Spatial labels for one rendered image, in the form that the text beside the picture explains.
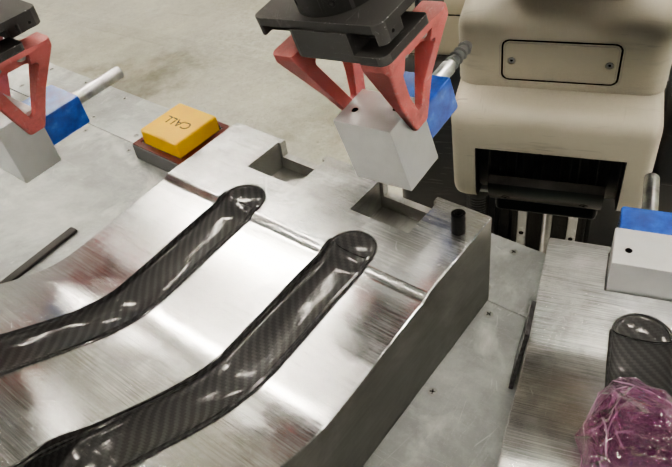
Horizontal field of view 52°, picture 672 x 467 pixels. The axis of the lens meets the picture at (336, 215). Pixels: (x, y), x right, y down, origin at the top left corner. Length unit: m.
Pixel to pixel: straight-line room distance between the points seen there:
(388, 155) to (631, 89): 0.40
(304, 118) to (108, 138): 1.47
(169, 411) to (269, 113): 1.95
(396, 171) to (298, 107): 1.87
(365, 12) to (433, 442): 0.29
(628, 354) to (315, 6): 0.29
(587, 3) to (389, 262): 0.40
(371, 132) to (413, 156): 0.04
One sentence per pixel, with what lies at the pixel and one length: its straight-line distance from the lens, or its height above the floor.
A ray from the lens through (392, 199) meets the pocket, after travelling 0.55.
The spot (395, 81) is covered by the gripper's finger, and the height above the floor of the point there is 1.02.
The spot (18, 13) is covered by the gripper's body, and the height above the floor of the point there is 1.04.
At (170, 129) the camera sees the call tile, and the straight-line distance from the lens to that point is 0.76.
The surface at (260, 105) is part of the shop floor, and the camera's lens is 2.38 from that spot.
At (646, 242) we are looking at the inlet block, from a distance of 0.51.
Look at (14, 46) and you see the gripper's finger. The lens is 0.56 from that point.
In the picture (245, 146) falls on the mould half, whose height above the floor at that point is 0.89.
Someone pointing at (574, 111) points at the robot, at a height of 0.80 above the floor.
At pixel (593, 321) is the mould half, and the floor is 0.86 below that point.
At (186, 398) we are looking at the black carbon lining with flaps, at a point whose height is 0.89.
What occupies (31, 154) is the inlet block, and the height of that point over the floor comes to 0.93.
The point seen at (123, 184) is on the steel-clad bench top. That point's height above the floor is 0.80.
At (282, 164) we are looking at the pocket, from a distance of 0.62.
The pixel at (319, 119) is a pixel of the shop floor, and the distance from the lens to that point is 2.25.
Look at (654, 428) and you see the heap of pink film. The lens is 0.40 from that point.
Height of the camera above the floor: 1.23
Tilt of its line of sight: 41 degrees down
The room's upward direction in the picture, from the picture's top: 9 degrees counter-clockwise
